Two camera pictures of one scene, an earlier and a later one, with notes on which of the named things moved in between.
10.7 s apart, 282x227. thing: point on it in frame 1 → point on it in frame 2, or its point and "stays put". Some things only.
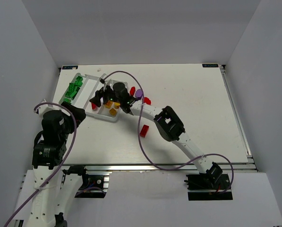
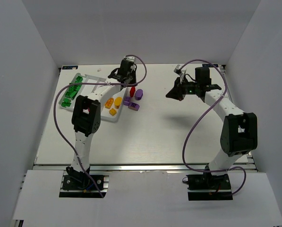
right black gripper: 104,92 → 181,87
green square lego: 76,89 stays put
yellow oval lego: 117,105 stays put
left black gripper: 75,111 → 120,77
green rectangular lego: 73,93 stays put
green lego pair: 71,89 stays put
